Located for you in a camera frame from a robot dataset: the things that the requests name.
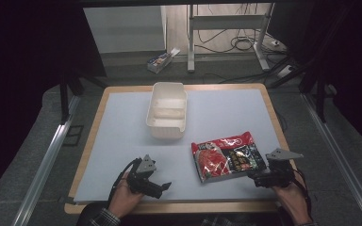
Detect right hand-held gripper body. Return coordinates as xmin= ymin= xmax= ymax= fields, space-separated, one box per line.
xmin=255 ymin=148 xmax=304 ymax=189

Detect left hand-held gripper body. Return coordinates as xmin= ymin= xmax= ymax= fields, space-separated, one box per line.
xmin=126 ymin=153 xmax=158 ymax=199

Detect red snack packet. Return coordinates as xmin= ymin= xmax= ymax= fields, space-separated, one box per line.
xmin=190 ymin=131 xmax=269 ymax=184

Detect white plastic container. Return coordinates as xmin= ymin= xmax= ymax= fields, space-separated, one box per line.
xmin=145 ymin=81 xmax=189 ymax=140

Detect person's left hand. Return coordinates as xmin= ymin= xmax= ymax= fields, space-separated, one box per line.
xmin=107 ymin=179 xmax=145 ymax=219

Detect person's right hand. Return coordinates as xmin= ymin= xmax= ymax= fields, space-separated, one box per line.
xmin=271 ymin=175 xmax=313 ymax=226

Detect light blue table mat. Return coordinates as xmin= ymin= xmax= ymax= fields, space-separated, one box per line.
xmin=74 ymin=89 xmax=285 ymax=203

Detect black stand legs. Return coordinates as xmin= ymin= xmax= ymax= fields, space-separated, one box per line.
xmin=58 ymin=71 xmax=108 ymax=125
xmin=267 ymin=56 xmax=338 ymax=124

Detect white power strip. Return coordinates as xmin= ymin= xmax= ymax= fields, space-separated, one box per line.
xmin=276 ymin=64 xmax=296 ymax=79

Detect printed cardboard box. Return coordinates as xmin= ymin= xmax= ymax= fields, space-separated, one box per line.
xmin=146 ymin=47 xmax=181 ymax=74

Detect white panel board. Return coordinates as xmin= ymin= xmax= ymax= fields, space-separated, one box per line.
xmin=82 ymin=5 xmax=168 ymax=55

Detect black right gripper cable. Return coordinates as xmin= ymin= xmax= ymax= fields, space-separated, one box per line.
xmin=292 ymin=169 xmax=313 ymax=220

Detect aluminium floor rail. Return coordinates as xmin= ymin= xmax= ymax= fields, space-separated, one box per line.
xmin=301 ymin=93 xmax=362 ymax=226
xmin=11 ymin=95 xmax=81 ymax=226

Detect black floor frame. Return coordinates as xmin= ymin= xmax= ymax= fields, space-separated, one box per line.
xmin=62 ymin=124 xmax=85 ymax=147

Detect black floor cables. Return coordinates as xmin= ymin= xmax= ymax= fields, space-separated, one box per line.
xmin=193 ymin=3 xmax=291 ymax=55

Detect white metal stand frame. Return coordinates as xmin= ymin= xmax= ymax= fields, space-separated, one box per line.
xmin=186 ymin=3 xmax=276 ymax=73

